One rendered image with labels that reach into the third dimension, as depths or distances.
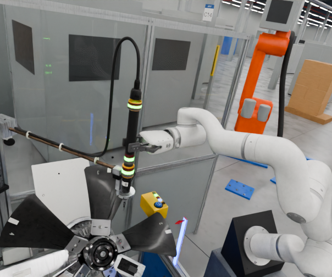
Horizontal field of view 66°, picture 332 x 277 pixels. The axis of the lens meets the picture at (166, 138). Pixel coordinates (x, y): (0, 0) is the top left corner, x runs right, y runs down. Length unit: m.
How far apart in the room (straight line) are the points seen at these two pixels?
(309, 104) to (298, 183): 7.95
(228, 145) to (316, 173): 0.28
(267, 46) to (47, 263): 4.20
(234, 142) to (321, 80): 7.86
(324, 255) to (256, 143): 0.55
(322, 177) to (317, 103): 7.80
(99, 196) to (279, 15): 3.94
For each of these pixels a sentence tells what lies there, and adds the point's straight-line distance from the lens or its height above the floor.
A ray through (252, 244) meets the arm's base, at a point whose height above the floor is 1.11.
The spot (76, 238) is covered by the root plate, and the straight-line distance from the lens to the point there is 1.10.
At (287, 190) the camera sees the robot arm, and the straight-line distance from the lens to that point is 0.85.
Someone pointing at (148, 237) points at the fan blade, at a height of 1.18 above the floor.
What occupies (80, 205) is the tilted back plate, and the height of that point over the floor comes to 1.19.
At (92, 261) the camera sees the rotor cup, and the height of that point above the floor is 1.21.
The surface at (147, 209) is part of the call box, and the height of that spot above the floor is 1.03.
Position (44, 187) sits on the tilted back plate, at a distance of 1.32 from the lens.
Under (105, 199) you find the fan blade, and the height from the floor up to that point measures 1.34.
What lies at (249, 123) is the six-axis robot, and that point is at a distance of 4.69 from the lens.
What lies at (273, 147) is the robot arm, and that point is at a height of 1.77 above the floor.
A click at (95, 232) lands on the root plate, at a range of 1.16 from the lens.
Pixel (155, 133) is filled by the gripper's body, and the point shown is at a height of 1.68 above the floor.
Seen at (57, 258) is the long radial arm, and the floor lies 1.12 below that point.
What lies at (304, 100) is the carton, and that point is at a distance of 8.79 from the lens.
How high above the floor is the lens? 2.06
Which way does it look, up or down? 25 degrees down
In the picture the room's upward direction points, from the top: 10 degrees clockwise
